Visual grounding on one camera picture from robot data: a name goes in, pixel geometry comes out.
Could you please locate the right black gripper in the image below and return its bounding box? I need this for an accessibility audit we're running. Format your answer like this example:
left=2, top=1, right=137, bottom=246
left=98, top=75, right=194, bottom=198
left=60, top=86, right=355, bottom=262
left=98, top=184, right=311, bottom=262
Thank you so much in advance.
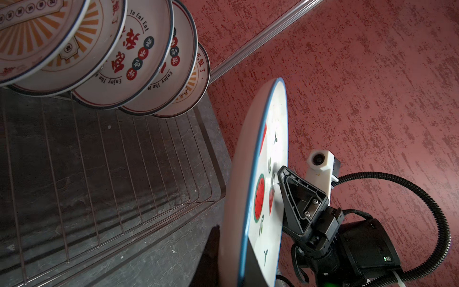
left=277, top=166, right=359, bottom=287

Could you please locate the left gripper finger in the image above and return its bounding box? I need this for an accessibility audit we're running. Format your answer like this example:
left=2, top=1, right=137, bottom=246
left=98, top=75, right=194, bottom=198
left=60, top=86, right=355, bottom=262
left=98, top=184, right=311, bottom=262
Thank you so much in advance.
left=189, top=226, right=220, bottom=287

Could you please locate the strawberry pattern white plate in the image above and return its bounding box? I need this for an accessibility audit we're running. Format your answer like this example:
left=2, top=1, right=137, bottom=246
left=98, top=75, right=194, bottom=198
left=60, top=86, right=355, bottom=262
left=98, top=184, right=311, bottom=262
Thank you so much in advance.
left=218, top=78, right=289, bottom=287

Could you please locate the floral pattern white plate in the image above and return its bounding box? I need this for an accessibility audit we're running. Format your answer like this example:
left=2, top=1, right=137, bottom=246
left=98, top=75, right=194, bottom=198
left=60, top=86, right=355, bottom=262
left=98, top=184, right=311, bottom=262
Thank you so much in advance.
left=119, top=1, right=198, bottom=118

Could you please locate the red character text plate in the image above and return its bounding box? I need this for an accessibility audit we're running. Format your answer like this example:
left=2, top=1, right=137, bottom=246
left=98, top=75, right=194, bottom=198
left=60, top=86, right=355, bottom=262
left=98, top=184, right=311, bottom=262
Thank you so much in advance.
left=72, top=0, right=174, bottom=110

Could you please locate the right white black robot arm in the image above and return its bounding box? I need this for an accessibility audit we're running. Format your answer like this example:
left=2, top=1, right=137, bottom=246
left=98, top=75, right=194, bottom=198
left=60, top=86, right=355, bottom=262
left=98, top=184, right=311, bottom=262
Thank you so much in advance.
left=277, top=166, right=401, bottom=287

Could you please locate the brown leaf pattern plate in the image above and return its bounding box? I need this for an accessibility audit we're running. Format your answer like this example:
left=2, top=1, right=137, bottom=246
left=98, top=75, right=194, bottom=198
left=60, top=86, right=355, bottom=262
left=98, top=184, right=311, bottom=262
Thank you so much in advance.
left=153, top=43, right=210, bottom=118

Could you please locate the right corner aluminium profile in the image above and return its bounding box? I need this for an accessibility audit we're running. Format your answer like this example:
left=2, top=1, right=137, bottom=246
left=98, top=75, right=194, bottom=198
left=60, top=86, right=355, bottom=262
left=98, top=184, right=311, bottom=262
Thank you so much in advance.
left=209, top=0, right=322, bottom=84

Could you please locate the orange sunburst plate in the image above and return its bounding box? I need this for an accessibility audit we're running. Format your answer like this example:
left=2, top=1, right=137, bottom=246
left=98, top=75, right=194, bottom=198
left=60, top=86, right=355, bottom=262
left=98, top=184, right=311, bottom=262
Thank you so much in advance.
left=1, top=0, right=90, bottom=87

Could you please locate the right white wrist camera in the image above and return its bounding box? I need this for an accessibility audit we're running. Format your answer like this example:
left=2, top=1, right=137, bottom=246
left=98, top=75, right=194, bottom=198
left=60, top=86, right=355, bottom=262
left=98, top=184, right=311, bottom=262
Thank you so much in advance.
left=306, top=149, right=341, bottom=201

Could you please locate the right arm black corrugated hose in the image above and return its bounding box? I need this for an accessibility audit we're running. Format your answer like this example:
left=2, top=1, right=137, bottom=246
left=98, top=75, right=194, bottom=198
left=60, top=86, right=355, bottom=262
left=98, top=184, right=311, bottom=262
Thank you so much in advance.
left=331, top=171, right=452, bottom=287

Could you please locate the metal wire dish rack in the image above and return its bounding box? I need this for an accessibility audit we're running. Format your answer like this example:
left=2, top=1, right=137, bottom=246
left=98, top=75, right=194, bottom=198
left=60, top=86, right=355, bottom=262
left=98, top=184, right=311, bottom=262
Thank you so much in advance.
left=1, top=90, right=230, bottom=287

